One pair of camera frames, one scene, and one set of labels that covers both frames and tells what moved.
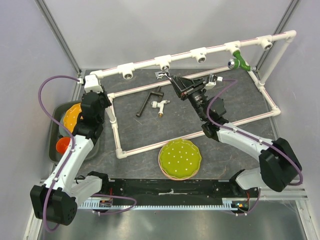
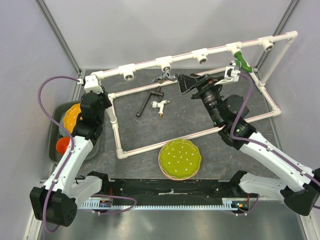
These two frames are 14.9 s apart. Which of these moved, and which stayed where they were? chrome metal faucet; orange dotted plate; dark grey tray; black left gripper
Moved: chrome metal faucet
Stayed: black left gripper; orange dotted plate; dark grey tray
